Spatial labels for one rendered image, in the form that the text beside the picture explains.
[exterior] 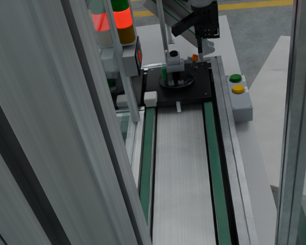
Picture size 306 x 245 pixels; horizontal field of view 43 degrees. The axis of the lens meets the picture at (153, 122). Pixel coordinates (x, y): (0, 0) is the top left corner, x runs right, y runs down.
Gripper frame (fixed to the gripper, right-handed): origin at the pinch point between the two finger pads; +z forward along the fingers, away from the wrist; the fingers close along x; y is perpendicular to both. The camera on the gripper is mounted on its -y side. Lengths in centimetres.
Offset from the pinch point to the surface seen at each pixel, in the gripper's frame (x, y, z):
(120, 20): -21.4, -21.3, -27.4
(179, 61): -2.0, -7.2, -0.3
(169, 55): -0.3, -10.6, -2.6
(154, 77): 4.5, -18.2, 9.1
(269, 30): 214, 70, 106
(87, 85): -108, -6, -63
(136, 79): 4.3, -25.3, 9.1
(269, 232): -61, 13, 20
